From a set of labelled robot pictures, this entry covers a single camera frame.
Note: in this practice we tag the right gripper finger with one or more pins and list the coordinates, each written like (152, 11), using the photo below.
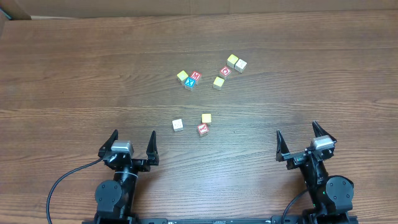
(319, 131)
(282, 149)

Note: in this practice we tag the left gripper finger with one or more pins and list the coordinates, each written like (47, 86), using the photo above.
(152, 147)
(107, 145)

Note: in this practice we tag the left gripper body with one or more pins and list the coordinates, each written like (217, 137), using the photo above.
(128, 160)

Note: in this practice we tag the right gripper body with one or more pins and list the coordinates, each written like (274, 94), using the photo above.
(302, 156)

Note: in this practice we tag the white Z block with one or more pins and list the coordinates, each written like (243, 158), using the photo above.
(177, 125)

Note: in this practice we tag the red Y block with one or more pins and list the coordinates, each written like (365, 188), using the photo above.
(203, 129)

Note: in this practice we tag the yellow ladybug block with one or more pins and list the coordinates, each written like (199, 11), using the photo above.
(206, 118)

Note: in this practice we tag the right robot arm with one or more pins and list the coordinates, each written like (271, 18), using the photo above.
(331, 195)

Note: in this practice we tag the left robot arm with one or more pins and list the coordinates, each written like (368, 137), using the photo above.
(115, 197)

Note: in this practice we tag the blue X block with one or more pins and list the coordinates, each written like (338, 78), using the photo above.
(189, 83)

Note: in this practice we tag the yellow block left cluster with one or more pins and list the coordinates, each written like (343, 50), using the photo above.
(182, 76)

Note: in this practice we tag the red M block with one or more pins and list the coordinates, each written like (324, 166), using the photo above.
(196, 76)

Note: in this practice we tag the yellow block centre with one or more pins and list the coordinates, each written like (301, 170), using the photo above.
(218, 83)

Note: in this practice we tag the white block top right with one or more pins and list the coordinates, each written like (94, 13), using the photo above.
(240, 65)

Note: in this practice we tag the red O block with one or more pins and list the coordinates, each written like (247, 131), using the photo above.
(225, 72)

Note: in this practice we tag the yellow block top right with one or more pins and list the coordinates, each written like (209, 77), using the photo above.
(232, 60)

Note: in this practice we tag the cardboard backdrop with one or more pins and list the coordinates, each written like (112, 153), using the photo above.
(25, 9)

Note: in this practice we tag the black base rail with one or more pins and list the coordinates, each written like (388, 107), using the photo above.
(217, 221)

